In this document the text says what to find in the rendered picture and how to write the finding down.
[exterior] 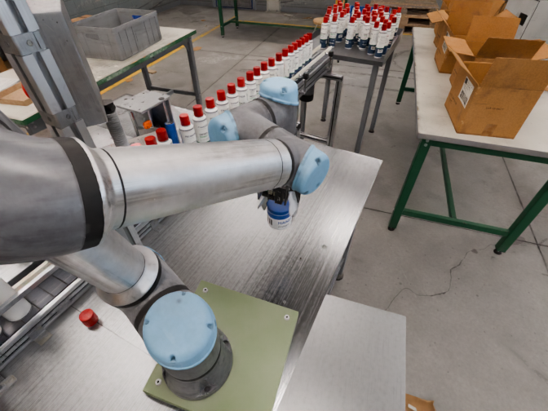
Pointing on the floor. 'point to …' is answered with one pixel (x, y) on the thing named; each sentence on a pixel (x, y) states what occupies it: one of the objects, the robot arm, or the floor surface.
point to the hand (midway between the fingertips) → (280, 208)
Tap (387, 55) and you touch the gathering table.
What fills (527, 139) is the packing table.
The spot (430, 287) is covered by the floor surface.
